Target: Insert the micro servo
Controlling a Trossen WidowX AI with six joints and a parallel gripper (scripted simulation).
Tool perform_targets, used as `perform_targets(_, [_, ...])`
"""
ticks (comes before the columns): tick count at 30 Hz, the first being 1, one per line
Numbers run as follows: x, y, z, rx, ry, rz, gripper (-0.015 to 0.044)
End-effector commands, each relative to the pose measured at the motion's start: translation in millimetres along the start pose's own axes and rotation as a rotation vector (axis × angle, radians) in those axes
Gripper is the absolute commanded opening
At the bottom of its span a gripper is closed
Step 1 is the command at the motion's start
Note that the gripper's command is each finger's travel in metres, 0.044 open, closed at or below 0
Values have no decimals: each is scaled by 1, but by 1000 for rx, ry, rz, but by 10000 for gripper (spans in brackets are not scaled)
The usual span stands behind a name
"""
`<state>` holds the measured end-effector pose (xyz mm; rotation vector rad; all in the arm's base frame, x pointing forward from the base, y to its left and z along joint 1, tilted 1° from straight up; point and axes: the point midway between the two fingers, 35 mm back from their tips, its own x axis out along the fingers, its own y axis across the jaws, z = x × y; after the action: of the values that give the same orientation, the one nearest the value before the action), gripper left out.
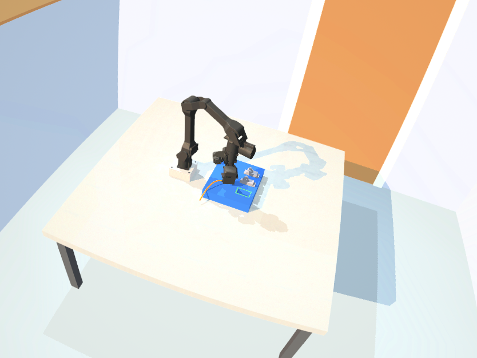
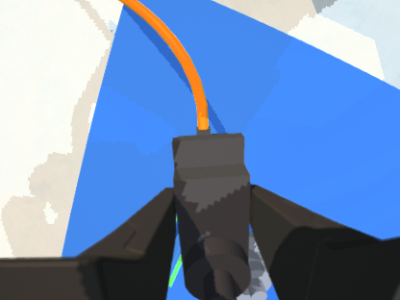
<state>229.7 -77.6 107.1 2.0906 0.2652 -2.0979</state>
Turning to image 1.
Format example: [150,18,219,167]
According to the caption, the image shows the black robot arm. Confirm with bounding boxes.
[176,95,256,170]

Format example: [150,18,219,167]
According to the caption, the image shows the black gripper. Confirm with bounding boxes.
[222,146,239,177]

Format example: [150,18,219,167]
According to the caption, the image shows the blue flat deck panel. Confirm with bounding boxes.
[201,160,265,213]

